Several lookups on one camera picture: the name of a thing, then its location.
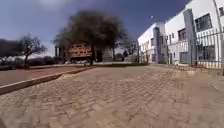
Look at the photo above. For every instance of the white building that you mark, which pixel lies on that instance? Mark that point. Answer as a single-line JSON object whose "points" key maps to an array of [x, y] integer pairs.
{"points": [[200, 10]]}

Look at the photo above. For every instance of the orange and grey building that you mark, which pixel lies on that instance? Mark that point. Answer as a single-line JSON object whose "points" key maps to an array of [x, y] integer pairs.
{"points": [[80, 51]]}

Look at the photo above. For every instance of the metal bar fence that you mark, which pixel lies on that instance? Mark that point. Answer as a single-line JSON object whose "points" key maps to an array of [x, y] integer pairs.
{"points": [[196, 50]]}

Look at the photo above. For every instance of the pale concrete kerb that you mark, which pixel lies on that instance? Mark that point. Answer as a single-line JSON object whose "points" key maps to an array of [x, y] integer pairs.
{"points": [[33, 82]]}

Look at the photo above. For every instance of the bare tree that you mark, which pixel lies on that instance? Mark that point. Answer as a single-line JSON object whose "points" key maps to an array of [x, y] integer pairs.
{"points": [[30, 47]]}

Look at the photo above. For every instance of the dark trees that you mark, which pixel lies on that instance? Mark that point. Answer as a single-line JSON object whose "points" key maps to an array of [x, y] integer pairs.
{"points": [[6, 50]]}

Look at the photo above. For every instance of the brick paved path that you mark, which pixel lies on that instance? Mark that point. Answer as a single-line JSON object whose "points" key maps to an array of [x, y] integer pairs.
{"points": [[116, 100]]}

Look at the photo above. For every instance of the large dark tree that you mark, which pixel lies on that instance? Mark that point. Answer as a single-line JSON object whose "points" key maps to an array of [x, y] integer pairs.
{"points": [[92, 30]]}

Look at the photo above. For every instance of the reddish asphalt road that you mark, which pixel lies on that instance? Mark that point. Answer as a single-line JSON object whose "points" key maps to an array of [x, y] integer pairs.
{"points": [[26, 75]]}

